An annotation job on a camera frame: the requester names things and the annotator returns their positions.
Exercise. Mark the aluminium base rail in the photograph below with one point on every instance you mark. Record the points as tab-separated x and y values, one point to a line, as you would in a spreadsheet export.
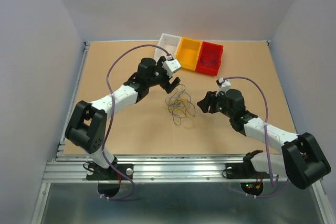
147	169

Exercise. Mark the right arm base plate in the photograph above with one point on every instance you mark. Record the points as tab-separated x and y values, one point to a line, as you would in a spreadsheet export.
242	171

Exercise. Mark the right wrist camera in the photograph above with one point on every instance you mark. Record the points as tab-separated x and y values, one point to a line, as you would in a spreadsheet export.
223	86

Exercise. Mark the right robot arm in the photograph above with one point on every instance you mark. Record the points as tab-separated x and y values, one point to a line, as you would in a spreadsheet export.
299	156

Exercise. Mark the yellow plastic bin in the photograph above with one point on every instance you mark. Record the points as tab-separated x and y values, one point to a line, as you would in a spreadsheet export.
188	53

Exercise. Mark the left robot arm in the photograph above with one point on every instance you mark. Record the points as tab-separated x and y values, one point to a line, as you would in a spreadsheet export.
86	128

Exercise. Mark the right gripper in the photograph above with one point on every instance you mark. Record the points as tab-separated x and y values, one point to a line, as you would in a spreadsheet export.
209	100

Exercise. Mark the red plastic bin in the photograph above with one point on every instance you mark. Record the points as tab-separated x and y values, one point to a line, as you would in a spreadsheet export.
210	58

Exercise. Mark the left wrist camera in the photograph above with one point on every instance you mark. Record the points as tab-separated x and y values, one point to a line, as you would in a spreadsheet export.
171	65

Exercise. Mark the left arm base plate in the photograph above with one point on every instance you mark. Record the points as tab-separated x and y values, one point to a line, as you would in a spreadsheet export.
96	173

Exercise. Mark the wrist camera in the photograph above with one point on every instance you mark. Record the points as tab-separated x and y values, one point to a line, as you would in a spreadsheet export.
223	86
171	65

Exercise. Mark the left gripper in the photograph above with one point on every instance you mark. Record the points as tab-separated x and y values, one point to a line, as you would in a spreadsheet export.
166	85

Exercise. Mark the white plastic bin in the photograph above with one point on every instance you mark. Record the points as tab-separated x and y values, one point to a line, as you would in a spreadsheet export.
170	43

